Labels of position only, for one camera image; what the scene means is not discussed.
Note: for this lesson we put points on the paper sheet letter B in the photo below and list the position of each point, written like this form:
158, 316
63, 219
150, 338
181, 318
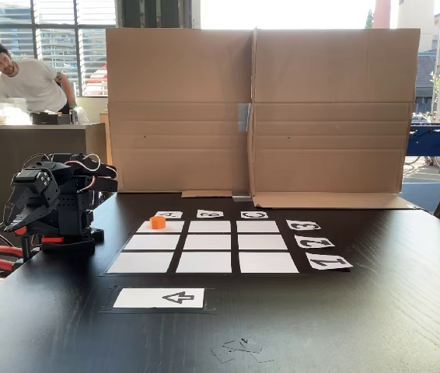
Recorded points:
210, 214

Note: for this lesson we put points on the brown cardboard screen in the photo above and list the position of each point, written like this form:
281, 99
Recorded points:
321, 97

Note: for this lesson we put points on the paper sheet letter C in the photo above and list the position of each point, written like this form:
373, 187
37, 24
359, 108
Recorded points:
254, 215

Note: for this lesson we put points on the round orange token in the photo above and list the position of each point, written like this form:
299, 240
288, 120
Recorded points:
158, 223

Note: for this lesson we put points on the paper sheet letter A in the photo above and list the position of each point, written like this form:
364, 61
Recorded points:
171, 214

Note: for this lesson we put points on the white arrow paper sheet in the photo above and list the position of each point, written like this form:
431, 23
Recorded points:
146, 298

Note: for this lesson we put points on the clear tape scraps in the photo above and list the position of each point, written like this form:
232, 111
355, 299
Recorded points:
239, 349

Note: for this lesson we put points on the black box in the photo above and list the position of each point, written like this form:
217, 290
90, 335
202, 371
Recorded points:
51, 118

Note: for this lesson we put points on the paper sheet number 1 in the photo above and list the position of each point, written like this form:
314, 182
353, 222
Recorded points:
329, 262

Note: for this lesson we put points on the white nine-square grid sheet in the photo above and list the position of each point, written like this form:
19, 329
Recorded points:
204, 245

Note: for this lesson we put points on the paper sheet number 2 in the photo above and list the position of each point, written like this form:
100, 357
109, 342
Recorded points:
314, 241

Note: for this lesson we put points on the blue foosball table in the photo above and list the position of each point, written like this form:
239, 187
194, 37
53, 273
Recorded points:
437, 140

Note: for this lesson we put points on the grey duct tape strip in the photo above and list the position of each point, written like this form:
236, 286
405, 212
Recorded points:
242, 196
244, 116

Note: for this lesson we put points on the paper sheet number 3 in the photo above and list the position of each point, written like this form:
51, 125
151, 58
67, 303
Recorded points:
303, 225

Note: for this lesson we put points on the person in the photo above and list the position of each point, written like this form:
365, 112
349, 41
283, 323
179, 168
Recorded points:
33, 85

